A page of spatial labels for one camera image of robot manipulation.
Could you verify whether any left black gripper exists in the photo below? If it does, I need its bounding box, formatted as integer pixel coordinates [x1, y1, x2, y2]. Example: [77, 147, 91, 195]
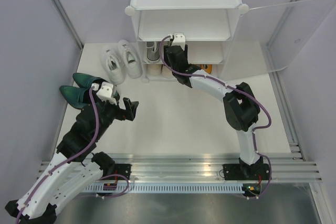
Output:
[93, 90, 139, 140]

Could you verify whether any white slotted cable duct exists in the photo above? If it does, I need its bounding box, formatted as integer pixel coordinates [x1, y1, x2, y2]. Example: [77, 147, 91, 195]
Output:
[83, 183, 244, 194]

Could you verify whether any right white sneaker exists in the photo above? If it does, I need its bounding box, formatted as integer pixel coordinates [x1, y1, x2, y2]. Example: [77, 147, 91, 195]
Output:
[118, 39, 142, 79]

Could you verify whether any left white sneaker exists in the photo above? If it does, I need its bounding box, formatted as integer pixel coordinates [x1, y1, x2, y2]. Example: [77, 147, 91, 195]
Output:
[100, 46, 125, 85]

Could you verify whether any white sneaker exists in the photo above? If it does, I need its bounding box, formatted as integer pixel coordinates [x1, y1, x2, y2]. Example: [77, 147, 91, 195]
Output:
[118, 39, 142, 79]
[100, 46, 125, 85]

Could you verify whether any green heeled shoe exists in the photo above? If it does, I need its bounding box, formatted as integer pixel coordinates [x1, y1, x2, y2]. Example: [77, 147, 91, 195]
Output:
[59, 86, 92, 110]
[72, 72, 108, 99]

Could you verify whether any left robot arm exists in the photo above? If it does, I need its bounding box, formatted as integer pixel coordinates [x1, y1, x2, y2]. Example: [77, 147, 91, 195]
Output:
[5, 98, 139, 223]

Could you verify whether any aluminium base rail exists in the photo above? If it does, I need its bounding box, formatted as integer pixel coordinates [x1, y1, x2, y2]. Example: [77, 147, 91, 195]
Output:
[36, 152, 323, 183]

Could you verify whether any purple cable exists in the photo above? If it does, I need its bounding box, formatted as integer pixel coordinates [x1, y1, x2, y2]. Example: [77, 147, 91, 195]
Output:
[159, 34, 272, 201]
[14, 86, 100, 222]

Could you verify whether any lower green heeled shoe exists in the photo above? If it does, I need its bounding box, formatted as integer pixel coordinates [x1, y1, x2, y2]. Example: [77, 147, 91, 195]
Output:
[59, 86, 92, 110]

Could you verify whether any upper green heeled shoe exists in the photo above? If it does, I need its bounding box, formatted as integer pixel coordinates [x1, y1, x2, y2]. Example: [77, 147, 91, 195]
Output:
[72, 72, 108, 99]

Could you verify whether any translucent cabinet door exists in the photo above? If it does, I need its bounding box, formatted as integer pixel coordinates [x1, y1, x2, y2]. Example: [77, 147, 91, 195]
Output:
[220, 0, 335, 81]

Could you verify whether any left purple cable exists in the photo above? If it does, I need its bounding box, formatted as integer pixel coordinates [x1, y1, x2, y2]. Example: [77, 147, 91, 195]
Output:
[14, 86, 100, 222]

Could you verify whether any white plastic shoe cabinet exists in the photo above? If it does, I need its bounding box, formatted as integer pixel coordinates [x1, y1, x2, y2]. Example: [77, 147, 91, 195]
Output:
[125, 0, 245, 82]

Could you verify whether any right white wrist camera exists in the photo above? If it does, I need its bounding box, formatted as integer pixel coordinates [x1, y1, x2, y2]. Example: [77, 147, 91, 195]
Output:
[169, 33, 186, 50]

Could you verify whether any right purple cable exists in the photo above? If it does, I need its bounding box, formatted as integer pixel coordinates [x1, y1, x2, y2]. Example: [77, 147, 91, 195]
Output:
[159, 34, 272, 201]

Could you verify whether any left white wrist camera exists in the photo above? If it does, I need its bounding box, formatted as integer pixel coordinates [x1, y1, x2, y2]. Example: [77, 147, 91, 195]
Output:
[91, 82, 118, 105]

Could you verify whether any grey canvas sneaker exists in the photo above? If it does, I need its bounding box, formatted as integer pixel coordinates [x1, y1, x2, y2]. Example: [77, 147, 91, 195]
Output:
[145, 41, 160, 63]

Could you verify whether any orange canvas sneaker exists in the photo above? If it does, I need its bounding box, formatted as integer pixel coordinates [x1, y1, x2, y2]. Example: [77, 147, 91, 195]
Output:
[201, 64, 213, 74]

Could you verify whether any beige lace sneaker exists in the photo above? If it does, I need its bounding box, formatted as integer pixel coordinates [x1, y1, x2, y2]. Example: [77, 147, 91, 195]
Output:
[147, 64, 162, 76]
[162, 65, 173, 79]

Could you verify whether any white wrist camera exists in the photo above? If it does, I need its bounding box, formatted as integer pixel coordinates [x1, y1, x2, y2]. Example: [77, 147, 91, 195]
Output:
[169, 33, 186, 50]
[91, 82, 118, 105]

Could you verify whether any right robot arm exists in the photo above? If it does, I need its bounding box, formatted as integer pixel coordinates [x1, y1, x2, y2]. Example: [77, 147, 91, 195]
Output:
[159, 44, 271, 180]

